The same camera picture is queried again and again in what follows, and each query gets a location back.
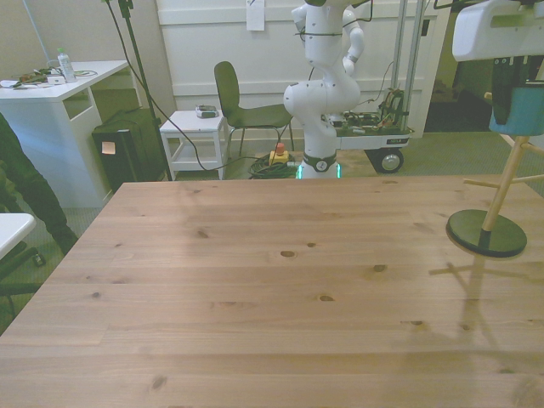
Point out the white wheeled equipment cart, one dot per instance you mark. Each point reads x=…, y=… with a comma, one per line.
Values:
x=374, y=140

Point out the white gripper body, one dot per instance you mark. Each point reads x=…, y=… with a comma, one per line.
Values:
x=480, y=38

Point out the white round table edge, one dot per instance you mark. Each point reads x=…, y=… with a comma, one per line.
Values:
x=13, y=229

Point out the white paper sheet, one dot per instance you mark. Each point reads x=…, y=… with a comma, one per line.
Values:
x=256, y=15

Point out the small white box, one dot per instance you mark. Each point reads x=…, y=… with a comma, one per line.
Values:
x=55, y=80

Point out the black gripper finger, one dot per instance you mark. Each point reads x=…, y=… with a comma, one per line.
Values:
x=503, y=89
x=535, y=70

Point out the black tripod stand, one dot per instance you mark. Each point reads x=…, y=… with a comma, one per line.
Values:
x=146, y=87

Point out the white side table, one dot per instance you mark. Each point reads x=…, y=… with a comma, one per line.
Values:
x=191, y=121

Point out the yellow emergency stop button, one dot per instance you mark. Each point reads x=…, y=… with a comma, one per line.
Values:
x=278, y=158

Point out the black office chair base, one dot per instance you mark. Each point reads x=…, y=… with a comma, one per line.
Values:
x=17, y=261

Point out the black case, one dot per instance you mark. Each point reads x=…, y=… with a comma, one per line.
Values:
x=127, y=157

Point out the grey handheld device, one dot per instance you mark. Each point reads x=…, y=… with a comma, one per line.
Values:
x=207, y=111

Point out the dark plastic chair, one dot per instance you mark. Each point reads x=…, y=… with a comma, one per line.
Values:
x=227, y=93

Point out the small white background robot arm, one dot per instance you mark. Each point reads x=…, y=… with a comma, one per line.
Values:
x=355, y=40

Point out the person leg dark trousers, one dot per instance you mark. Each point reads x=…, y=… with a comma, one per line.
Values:
x=34, y=191

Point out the orange sticky note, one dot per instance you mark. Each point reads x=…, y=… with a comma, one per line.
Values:
x=109, y=148

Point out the thin white pole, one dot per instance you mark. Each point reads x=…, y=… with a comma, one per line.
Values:
x=36, y=34

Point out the white desk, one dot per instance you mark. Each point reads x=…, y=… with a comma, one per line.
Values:
x=42, y=123

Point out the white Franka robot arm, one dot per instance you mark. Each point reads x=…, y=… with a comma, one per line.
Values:
x=319, y=106

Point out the clear plastic bottle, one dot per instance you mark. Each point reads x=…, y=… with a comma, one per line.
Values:
x=67, y=68

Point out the wooden mug tree black base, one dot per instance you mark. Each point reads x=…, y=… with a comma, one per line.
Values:
x=467, y=234

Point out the blue enamel mug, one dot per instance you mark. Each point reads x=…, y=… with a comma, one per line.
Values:
x=527, y=115

